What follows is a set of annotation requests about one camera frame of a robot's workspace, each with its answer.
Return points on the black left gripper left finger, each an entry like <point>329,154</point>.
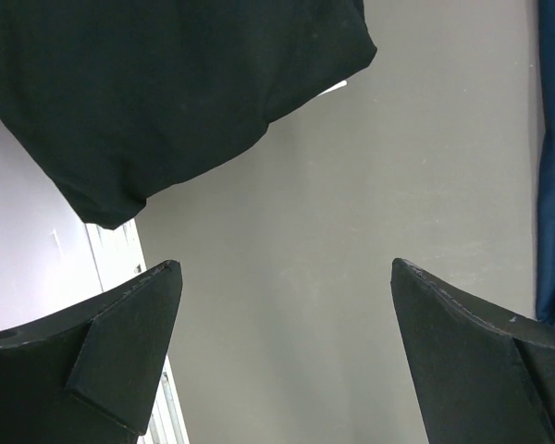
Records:
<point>39,402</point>

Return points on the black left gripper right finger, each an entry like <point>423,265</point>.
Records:
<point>481,373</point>

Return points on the folded black t shirt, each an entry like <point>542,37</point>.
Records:
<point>119,100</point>

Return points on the aluminium frame rail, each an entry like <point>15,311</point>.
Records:
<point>138,326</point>

